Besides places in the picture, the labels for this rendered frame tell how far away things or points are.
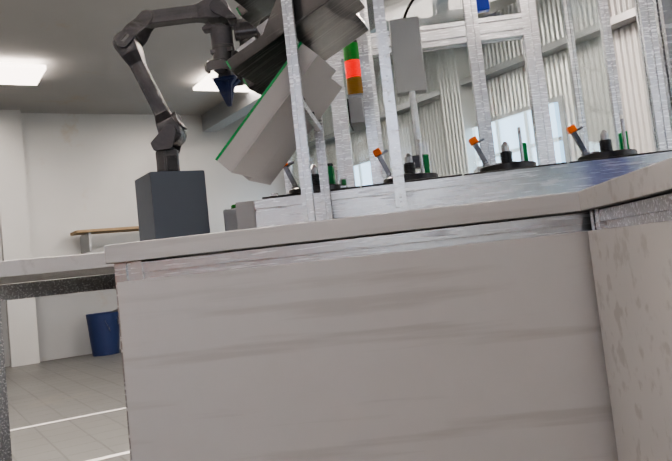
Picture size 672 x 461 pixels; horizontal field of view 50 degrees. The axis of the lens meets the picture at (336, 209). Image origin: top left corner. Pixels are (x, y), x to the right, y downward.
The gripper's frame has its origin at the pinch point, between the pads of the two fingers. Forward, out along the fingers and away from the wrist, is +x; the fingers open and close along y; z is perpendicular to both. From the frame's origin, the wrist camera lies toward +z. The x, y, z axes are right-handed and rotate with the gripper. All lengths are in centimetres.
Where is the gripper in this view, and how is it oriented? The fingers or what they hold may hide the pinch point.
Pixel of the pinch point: (228, 93)
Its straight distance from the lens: 189.3
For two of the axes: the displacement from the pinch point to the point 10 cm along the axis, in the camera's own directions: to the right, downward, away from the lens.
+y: 1.0, 0.6, 9.9
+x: 1.2, 9.9, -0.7
